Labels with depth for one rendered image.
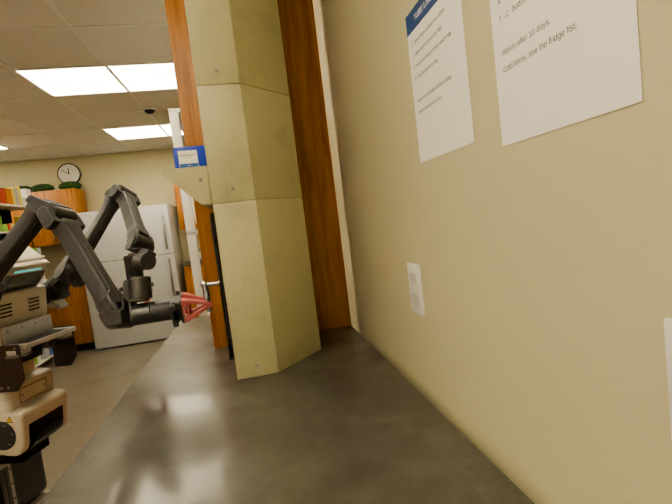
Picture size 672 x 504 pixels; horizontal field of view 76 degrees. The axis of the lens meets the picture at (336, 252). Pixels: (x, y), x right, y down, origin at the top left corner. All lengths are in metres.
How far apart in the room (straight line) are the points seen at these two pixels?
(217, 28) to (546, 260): 0.99
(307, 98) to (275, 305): 0.77
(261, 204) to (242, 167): 0.11
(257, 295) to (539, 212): 0.79
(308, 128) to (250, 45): 0.41
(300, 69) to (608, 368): 1.36
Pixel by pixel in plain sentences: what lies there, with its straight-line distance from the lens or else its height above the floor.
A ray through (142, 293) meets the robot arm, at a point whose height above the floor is 1.20.
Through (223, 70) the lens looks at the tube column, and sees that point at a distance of 1.23.
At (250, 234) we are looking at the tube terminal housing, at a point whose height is 1.32.
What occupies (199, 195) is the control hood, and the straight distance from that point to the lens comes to 1.17.
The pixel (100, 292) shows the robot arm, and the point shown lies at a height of 1.21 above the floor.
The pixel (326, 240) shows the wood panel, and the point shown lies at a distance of 1.56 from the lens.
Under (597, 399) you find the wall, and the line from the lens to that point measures 0.57.
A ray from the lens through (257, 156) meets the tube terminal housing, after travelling 1.20.
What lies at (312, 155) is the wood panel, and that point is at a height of 1.57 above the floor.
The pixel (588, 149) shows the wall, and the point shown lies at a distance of 0.51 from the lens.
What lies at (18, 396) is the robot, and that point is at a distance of 1.97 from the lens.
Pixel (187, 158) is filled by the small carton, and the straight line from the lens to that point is 1.29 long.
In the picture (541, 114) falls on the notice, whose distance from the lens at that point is 0.57.
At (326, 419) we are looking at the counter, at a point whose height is 0.94.
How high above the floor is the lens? 1.33
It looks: 4 degrees down
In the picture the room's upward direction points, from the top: 7 degrees counter-clockwise
